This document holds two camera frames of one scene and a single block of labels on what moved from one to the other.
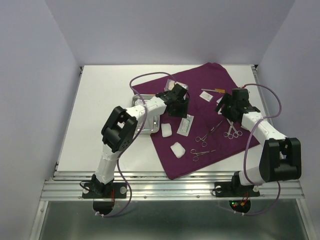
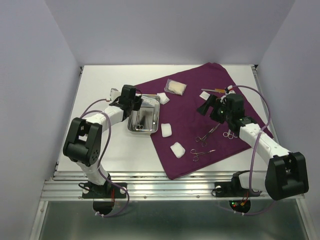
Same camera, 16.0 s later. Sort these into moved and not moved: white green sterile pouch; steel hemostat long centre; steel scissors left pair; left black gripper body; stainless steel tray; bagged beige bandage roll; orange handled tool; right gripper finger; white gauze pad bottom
Moved: left black gripper body; white green sterile pouch; right gripper finger
Not moved: steel hemostat long centre; steel scissors left pair; bagged beige bandage roll; orange handled tool; stainless steel tray; white gauze pad bottom
